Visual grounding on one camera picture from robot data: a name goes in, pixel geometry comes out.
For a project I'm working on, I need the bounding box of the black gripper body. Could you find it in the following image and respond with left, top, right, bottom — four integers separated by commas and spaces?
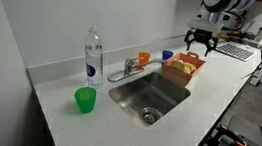
191, 27, 215, 46

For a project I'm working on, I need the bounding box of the red checkered basket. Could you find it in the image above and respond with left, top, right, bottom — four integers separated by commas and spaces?
159, 48, 208, 91

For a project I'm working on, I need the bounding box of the orange black hand tool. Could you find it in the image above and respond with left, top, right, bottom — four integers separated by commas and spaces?
218, 28, 256, 46

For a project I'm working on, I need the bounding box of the laptop keyboard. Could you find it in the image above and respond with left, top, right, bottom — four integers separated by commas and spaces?
213, 40, 258, 64

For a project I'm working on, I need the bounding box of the blue plastic cup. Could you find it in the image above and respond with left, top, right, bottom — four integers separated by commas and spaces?
161, 49, 175, 62

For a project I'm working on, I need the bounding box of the yellow toy banana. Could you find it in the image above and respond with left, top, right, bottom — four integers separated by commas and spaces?
170, 58, 194, 74

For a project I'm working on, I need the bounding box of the peeled toy banana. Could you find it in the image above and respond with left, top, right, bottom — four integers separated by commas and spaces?
182, 61, 198, 75

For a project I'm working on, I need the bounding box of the orange plastic cup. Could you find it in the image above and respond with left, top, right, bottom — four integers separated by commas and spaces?
135, 51, 153, 73

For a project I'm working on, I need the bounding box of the chrome sink faucet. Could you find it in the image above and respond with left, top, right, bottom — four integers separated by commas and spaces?
106, 52, 168, 90

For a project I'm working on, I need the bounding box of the stainless steel sink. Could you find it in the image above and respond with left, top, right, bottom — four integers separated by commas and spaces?
104, 66, 194, 133

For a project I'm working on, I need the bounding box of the black clamp orange tip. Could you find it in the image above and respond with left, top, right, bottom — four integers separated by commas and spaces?
213, 123, 250, 146

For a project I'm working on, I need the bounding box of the clear plastic water bottle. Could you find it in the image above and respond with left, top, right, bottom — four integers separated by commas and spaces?
79, 23, 110, 90

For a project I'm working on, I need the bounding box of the green plastic cup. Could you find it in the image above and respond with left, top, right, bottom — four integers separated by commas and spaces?
72, 84, 98, 116

